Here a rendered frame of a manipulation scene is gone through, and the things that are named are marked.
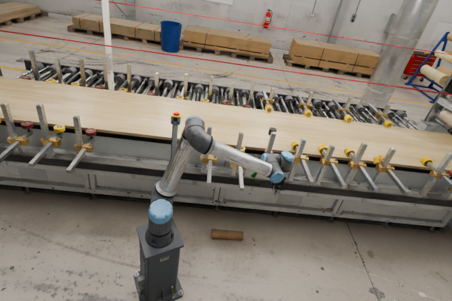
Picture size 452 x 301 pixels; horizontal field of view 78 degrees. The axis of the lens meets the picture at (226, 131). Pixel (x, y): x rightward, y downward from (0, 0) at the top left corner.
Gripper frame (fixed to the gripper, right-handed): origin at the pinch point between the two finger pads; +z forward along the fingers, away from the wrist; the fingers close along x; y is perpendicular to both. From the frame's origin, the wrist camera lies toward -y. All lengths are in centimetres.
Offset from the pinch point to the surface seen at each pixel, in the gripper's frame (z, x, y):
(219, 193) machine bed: 55, -35, -52
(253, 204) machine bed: 65, 2, -52
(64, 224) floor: 82, -174, -20
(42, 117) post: -24, -178, -27
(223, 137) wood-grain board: -8, -40, -56
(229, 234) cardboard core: 75, -22, -20
